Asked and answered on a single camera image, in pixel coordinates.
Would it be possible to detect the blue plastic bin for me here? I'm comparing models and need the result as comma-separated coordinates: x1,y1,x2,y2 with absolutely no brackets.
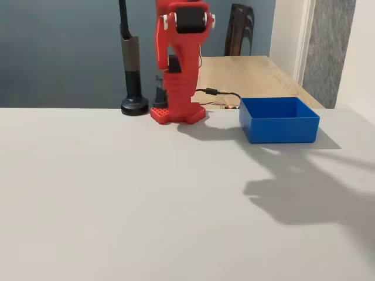
238,97,321,145

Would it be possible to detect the light wooden table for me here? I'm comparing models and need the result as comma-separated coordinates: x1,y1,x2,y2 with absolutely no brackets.
197,55,326,109

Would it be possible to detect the dark brown wooden chair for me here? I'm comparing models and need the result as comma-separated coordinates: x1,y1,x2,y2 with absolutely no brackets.
223,3,255,57

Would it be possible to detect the small circuit board with wires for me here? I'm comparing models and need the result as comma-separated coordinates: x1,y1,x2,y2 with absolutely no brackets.
202,101,240,110

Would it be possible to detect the black cable with ferrite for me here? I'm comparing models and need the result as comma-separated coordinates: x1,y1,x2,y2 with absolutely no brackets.
194,87,243,102

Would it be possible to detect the black camera stand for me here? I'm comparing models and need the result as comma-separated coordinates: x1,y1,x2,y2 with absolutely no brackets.
118,0,150,116

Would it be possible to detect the white door frame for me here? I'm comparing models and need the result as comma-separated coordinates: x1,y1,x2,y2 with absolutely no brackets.
292,0,316,86

